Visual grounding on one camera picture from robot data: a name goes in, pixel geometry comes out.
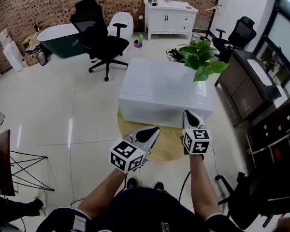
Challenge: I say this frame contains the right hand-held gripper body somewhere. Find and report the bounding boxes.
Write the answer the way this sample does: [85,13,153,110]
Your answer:
[181,110,212,156]

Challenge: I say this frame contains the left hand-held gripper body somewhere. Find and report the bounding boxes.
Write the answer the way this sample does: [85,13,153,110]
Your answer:
[109,126,160,174]

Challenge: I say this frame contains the person's left forearm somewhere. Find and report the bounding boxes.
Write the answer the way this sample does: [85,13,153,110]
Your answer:
[77,167,129,220]

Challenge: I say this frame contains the person's right forearm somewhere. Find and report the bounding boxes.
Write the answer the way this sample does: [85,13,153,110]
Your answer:
[189,153,222,221]

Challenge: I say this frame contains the person's black left shoe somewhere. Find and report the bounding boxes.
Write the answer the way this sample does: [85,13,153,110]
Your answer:
[126,177,139,189]

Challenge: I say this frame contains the round yellow rug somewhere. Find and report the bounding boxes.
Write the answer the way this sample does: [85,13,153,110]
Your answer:
[116,109,192,162]

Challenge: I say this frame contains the person's dark clothing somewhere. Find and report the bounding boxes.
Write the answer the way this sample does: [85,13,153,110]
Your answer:
[35,187,235,232]

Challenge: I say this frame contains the white glossy coffee table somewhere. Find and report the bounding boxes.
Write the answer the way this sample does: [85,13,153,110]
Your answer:
[117,56,214,129]

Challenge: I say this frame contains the dark sink cabinet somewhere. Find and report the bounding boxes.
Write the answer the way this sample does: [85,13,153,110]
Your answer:
[214,48,282,128]

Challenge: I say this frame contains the dark metal-framed shelf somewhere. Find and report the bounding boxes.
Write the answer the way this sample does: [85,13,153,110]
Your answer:
[246,89,290,165]

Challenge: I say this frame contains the green leafy potted plant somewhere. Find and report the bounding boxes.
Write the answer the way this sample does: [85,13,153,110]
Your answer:
[177,40,231,83]

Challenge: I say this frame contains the black padded office chair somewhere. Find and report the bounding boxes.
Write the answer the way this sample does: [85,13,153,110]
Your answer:
[215,170,290,230]

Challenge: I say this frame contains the black office chair with headrest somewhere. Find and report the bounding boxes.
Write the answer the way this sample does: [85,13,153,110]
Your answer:
[211,16,257,63]

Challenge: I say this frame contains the black mesh office chair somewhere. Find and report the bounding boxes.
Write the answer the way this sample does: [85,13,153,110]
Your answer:
[70,0,131,82]

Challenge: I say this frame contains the white vanity cabinet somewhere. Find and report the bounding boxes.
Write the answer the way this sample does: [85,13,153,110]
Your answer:
[143,0,199,41]

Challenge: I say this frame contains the black mesh trash bin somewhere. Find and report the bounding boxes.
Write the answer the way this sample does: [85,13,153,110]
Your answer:
[36,50,48,67]

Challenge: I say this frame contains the black coat rack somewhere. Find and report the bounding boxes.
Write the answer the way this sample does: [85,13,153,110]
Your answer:
[203,0,230,41]

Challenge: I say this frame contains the dark green bathtub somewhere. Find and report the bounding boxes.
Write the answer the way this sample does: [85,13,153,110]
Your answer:
[36,23,88,59]

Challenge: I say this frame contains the wooden clothes hanger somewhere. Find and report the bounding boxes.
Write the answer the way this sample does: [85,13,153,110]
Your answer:
[204,5,222,16]

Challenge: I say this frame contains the cardboard box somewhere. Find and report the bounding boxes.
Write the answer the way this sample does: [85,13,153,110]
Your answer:
[22,32,43,68]

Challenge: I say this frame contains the white air purifier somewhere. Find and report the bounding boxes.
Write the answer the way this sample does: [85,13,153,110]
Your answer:
[2,40,25,73]

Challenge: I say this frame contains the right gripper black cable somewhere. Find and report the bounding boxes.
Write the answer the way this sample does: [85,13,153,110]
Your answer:
[178,170,192,201]

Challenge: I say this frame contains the bundle of black cables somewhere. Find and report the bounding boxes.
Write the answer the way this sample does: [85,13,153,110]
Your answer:
[165,47,185,63]

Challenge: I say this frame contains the wire waste basket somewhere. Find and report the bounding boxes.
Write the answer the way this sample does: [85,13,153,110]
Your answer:
[191,32,204,44]

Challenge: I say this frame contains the wooden side table wire legs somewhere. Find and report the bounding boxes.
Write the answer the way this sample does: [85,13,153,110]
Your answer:
[0,129,56,197]

